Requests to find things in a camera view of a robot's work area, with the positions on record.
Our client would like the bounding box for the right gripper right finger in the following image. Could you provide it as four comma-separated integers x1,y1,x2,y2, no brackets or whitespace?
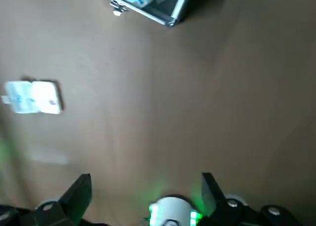
199,172,306,226

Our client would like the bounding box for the silver aluminium case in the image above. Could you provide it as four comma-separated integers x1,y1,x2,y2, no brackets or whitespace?
93,0,193,28

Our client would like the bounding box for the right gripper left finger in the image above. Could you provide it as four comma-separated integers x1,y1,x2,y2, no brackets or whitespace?
0,173,93,226

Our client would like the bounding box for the small white medicine box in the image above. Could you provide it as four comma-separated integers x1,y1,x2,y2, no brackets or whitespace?
0,80,62,115

